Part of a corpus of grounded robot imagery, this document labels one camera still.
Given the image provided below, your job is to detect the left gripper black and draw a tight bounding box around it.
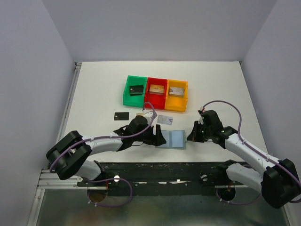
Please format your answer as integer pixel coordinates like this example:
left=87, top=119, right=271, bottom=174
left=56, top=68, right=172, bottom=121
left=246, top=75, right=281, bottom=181
left=133, top=123, right=167, bottom=146

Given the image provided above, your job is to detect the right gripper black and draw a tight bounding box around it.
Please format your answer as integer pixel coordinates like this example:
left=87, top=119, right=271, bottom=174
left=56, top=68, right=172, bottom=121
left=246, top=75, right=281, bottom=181
left=187, top=121, right=213, bottom=143

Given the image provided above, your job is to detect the sage green card holder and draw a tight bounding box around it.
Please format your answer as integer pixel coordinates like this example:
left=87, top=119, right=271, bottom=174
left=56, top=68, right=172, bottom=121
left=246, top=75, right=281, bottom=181
left=157, top=130, right=186, bottom=149

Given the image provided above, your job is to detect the silver VIP credit card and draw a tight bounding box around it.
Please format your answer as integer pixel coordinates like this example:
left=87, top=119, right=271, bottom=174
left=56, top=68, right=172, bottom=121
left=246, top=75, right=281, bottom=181
left=157, top=115, right=173, bottom=125

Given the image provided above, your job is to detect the black credit card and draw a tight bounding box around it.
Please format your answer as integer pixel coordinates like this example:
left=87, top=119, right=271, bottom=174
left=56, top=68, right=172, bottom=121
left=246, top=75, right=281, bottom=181
left=114, top=112, right=129, bottom=121

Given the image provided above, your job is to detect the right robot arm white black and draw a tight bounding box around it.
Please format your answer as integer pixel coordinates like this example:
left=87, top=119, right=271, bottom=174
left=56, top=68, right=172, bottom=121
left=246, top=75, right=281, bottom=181
left=187, top=110, right=301, bottom=209

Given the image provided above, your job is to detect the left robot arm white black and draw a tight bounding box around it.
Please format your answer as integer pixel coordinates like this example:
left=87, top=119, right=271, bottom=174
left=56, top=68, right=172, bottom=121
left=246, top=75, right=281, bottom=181
left=46, top=115, right=166, bottom=186

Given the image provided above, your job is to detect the tan card stack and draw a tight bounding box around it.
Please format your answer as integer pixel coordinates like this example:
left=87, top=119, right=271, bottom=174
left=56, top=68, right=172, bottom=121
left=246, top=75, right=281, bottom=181
left=149, top=84, right=165, bottom=95

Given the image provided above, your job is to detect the silver card stack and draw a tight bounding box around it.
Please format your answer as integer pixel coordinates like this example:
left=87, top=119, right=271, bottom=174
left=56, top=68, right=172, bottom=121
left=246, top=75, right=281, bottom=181
left=169, top=87, right=184, bottom=97

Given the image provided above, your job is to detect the black card stack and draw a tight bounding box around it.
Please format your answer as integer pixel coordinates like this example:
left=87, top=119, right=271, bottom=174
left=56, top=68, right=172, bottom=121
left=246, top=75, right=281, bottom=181
left=129, top=85, right=144, bottom=96

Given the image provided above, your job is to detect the yellow plastic bin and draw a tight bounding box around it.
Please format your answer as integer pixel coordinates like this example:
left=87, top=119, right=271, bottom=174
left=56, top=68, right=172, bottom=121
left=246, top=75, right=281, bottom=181
left=165, top=79, right=188, bottom=112

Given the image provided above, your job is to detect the green plastic bin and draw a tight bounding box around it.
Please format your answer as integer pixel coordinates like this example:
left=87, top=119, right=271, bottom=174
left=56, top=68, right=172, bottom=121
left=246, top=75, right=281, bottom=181
left=123, top=75, right=147, bottom=107

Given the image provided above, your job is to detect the red plastic bin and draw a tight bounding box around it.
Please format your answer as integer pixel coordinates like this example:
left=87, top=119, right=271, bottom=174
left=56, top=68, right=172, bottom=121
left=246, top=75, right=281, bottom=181
left=144, top=77, right=167, bottom=110

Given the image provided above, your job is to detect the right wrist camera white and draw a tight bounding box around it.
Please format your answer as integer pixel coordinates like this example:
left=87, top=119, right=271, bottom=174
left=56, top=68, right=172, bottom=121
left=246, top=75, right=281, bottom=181
left=198, top=106, right=205, bottom=124

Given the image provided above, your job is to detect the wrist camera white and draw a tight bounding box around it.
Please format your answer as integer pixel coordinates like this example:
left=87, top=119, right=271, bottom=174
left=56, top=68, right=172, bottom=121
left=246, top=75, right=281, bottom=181
left=143, top=110, right=157, bottom=125
left=198, top=106, right=205, bottom=124

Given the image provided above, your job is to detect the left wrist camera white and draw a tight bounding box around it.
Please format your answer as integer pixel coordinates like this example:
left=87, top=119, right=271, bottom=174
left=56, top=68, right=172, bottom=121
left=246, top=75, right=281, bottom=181
left=143, top=110, right=157, bottom=125

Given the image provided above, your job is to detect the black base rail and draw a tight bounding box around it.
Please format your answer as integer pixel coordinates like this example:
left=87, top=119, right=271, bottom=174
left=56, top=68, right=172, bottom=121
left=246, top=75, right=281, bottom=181
left=77, top=160, right=234, bottom=196

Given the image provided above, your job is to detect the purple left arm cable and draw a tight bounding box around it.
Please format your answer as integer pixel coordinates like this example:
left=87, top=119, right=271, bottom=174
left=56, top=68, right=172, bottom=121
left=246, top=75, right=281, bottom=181
left=49, top=101, right=157, bottom=173

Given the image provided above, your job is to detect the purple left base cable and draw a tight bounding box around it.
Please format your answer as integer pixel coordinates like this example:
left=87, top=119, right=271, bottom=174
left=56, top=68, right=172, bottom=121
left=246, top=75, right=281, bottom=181
left=88, top=176, right=134, bottom=208

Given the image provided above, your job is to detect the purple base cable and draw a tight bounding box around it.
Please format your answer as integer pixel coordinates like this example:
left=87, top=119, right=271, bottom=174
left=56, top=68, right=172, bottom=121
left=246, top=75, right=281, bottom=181
left=216, top=188, right=263, bottom=205
left=88, top=176, right=134, bottom=208

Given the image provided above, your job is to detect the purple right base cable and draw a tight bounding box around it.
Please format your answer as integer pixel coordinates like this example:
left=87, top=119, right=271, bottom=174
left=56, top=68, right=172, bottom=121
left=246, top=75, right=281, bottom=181
left=216, top=188, right=263, bottom=205

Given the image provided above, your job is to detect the aluminium frame rail left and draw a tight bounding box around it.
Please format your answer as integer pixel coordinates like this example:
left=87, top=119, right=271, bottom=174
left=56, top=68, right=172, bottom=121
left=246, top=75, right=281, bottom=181
left=55, top=62, right=82, bottom=145

